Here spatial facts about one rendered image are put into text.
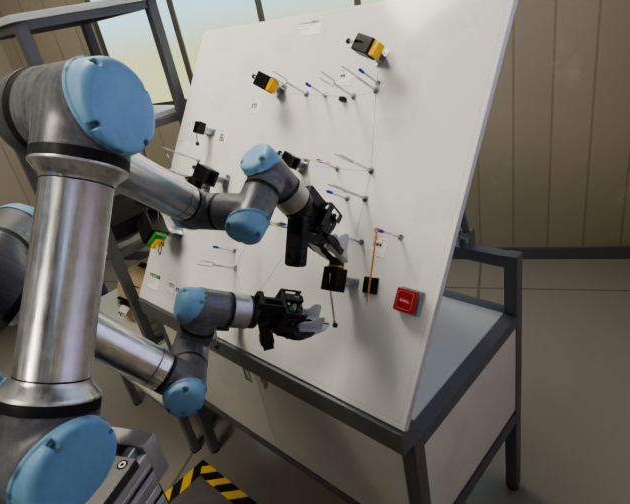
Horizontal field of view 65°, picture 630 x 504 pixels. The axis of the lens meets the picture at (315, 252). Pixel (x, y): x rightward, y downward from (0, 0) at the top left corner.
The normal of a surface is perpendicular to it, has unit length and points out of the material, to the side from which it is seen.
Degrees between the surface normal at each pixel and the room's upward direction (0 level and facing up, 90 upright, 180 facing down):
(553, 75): 90
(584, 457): 0
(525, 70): 90
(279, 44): 54
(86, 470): 96
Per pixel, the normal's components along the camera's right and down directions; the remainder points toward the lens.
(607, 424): -0.18, -0.87
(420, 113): -0.64, -0.15
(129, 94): 0.89, -0.07
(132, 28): -0.31, 0.49
